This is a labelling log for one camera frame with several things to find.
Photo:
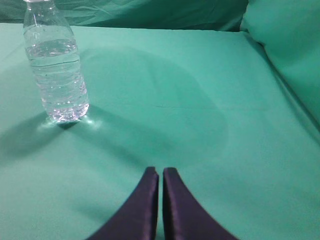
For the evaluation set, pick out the green table cloth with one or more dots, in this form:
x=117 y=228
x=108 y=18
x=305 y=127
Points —
x=208 y=103

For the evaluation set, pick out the green side cloth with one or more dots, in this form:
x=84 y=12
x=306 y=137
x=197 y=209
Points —
x=289 y=31

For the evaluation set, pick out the green backdrop cloth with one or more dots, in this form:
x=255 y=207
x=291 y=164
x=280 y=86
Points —
x=217 y=15

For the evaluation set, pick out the clear plastic water bottle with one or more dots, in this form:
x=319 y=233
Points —
x=54 y=58

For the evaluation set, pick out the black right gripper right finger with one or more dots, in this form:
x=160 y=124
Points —
x=182 y=215

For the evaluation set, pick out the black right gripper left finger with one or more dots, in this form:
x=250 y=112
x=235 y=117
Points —
x=137 y=218

